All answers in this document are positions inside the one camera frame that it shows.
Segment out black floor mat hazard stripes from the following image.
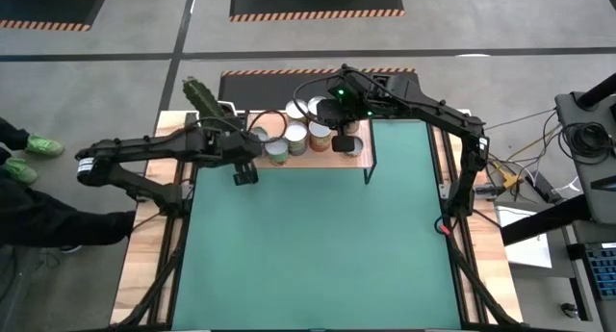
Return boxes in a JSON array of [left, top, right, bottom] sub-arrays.
[[218, 67, 425, 113], [0, 0, 108, 33], [229, 0, 406, 23]]

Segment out wooden shelf black legs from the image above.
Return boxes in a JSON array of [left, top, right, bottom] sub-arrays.
[[239, 109, 378, 186]]

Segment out white paper sheet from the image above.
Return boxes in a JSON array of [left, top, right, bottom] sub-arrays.
[[495, 205, 553, 269]]

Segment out black round pole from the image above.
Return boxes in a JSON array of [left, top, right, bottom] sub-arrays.
[[576, 71, 616, 110]]

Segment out backlit keyboard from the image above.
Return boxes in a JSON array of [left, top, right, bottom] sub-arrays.
[[582, 242, 616, 302]]

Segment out black diagonal stand beam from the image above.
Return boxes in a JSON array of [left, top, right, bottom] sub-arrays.
[[500, 192, 596, 246]]

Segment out green table mat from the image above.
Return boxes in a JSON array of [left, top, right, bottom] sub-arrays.
[[171, 117, 464, 331]]

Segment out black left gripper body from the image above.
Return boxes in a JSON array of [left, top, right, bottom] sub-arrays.
[[210, 127, 265, 167]]

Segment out black computer mouse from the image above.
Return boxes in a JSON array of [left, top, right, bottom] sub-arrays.
[[560, 301, 582, 320]]

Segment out yellow cable plug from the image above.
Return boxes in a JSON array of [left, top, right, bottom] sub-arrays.
[[488, 161, 526, 189]]

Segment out green beans can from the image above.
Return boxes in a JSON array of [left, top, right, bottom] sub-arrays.
[[284, 98, 310, 124]]

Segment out black power strip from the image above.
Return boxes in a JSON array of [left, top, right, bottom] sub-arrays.
[[522, 170, 563, 206]]

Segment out grey equipment cart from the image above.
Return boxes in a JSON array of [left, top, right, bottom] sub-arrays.
[[552, 89, 616, 226]]

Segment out coiled black cable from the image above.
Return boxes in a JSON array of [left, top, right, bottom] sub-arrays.
[[559, 121, 616, 167]]

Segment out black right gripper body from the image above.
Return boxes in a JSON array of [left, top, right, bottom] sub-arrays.
[[315, 69, 387, 130]]

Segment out orange can white dots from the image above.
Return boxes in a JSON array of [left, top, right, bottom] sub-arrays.
[[307, 120, 334, 154]]

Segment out green cactus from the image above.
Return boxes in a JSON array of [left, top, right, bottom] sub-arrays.
[[181, 75, 226, 126]]

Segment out corn can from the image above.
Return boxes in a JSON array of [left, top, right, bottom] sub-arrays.
[[307, 95, 328, 117]]

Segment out yellow-green label can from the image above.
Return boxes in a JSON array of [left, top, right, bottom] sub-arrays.
[[264, 137, 291, 167]]

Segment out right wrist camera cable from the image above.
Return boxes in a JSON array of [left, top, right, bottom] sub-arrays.
[[292, 64, 368, 126]]

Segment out white plant pot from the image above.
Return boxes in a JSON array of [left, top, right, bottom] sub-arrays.
[[217, 99, 242, 131]]

